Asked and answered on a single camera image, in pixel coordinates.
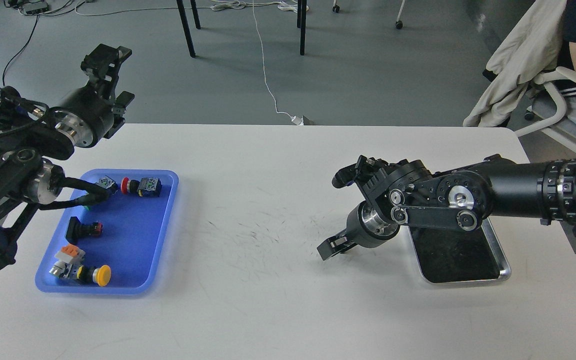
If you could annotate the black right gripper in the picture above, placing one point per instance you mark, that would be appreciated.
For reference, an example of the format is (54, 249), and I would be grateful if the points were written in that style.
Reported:
(364, 227)

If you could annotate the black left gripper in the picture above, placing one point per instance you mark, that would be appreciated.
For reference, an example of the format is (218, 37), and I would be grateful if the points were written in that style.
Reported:
(84, 115)

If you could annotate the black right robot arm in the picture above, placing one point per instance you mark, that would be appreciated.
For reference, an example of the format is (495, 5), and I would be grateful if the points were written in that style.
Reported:
(406, 193)

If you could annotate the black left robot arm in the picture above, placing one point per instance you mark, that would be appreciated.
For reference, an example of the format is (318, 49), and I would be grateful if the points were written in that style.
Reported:
(33, 135)

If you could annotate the silver metal tray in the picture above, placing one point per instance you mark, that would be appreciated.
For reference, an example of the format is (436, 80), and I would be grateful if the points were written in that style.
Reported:
(460, 258)

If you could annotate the blue plastic tray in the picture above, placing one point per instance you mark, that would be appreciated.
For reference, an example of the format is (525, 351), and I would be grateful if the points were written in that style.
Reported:
(134, 231)

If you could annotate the black table leg left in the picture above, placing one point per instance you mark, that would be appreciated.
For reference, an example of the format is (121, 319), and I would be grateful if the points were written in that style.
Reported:
(186, 28)

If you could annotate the black table leg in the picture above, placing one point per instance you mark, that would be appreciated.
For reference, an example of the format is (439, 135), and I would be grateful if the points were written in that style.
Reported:
(186, 28)
(301, 25)
(195, 13)

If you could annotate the black table leg rear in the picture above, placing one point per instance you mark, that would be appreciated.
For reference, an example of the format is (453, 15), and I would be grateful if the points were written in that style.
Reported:
(195, 13)

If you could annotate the orange grey contact block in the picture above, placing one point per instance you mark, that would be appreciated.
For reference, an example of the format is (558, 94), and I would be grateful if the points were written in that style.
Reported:
(69, 255)

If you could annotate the black table leg right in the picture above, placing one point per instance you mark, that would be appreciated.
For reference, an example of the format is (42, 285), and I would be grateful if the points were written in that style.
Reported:
(301, 25)

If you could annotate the white office chair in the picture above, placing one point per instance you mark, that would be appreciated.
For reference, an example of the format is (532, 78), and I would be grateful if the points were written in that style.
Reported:
(551, 123)

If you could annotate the beige jacket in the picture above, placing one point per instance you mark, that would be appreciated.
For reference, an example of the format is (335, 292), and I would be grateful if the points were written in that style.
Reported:
(531, 47)

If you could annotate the green push button switch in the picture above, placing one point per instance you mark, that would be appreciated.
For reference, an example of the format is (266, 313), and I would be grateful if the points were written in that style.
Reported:
(109, 185)

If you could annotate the red push button switch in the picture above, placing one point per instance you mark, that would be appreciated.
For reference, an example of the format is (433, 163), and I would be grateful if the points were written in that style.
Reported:
(146, 187)

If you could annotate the black red switch block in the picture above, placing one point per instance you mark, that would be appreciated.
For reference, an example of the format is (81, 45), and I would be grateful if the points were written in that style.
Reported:
(77, 230)

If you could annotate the yellow push button switch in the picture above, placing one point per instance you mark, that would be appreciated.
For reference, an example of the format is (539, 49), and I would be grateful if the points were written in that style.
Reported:
(81, 274)

